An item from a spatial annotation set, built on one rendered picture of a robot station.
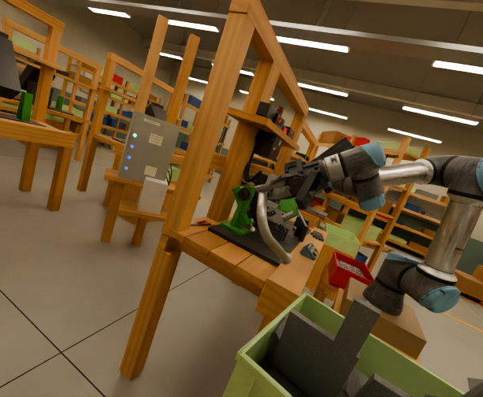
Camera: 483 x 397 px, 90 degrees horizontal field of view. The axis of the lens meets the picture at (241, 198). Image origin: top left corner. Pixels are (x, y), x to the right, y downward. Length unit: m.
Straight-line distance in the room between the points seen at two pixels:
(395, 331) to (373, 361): 0.27
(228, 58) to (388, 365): 1.19
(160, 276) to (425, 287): 1.09
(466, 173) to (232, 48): 0.95
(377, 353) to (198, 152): 0.95
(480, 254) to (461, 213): 10.43
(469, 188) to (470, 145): 10.23
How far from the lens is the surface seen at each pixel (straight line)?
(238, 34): 1.19
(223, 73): 1.15
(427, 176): 1.09
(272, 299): 1.05
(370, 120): 10.85
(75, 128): 8.54
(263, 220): 0.73
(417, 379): 0.93
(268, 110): 1.43
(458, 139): 11.19
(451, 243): 1.07
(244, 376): 0.59
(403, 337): 1.18
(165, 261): 1.27
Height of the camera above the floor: 1.33
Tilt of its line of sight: 10 degrees down
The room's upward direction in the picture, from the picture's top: 20 degrees clockwise
